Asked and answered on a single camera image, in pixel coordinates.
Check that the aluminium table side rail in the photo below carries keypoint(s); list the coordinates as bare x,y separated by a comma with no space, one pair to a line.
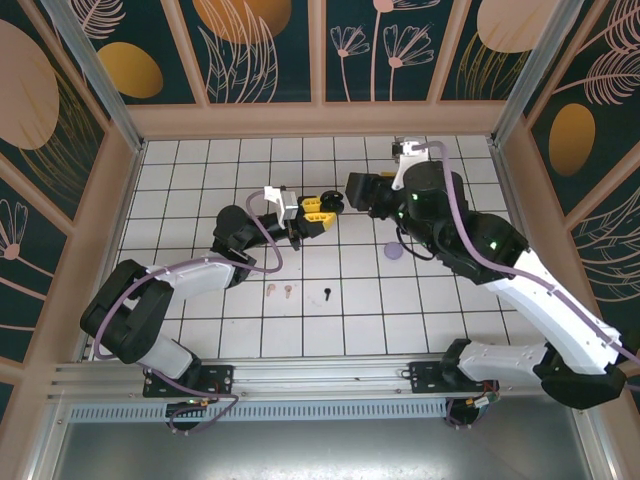
121,225
509,200

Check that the aluminium mounting rail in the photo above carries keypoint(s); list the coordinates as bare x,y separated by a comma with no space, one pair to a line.
320,375

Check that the purple earbud charging case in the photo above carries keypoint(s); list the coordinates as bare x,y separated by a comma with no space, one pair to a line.
392,251

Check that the brushed metal bench plate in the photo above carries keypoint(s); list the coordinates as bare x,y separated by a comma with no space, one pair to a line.
320,450

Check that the aluminium frame post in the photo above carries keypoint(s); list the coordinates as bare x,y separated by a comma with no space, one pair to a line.
97,75
527,75

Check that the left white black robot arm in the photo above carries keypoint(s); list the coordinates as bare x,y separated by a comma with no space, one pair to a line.
195,277

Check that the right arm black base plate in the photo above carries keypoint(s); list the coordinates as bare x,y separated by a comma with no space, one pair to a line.
425,380

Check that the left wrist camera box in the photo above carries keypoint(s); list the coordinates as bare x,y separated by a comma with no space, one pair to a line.
289,207

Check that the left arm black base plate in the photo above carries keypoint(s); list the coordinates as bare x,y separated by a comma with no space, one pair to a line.
220,375

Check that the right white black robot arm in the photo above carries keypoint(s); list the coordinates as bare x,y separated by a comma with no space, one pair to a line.
550,310

